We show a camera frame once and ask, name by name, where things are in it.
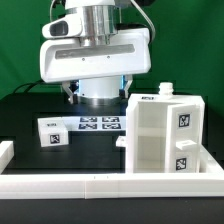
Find black cable bundle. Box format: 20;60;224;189
12;79;44;94

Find white cabinet body box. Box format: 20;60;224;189
125;82;205;173

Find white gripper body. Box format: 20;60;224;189
40;15;151;83

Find white cable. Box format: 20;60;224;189
49;0;68;24

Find white cabinet top block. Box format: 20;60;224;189
37;117;69;147

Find white fiducial marker sheet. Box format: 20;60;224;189
63;116;126;131

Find white U-shaped obstacle fence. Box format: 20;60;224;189
0;141;224;199

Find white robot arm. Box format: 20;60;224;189
40;0;155;104

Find white cabinet door panel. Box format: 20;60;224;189
116;136;126;147

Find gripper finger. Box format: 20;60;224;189
62;81;78;104
119;75;133;99

